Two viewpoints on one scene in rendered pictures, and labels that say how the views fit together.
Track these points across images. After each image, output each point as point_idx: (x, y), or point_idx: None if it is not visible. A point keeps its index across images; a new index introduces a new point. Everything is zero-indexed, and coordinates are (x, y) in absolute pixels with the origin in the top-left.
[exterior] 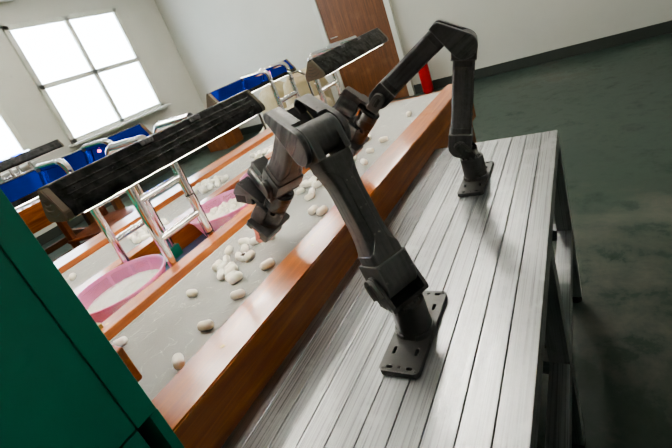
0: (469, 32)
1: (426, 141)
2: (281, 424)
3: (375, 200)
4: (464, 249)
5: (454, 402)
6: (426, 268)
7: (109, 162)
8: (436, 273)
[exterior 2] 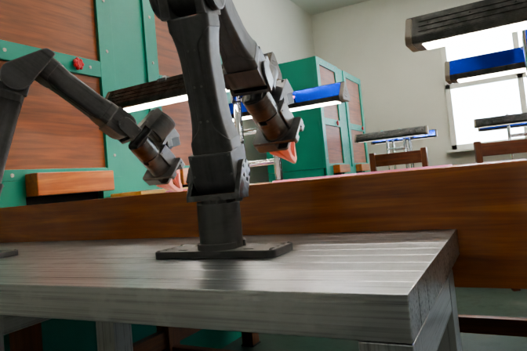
0: None
1: (408, 193)
2: None
3: (191, 202)
4: (41, 260)
5: None
6: (48, 254)
7: (136, 88)
8: (30, 256)
